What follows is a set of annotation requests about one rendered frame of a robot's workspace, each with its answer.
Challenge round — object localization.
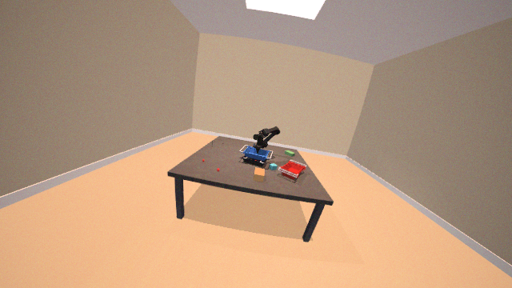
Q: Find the orange block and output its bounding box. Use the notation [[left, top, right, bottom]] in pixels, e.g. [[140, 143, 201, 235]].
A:
[[254, 168, 264, 182]]

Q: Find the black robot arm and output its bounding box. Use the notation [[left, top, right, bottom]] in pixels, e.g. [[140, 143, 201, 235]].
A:
[[253, 126, 280, 148]]

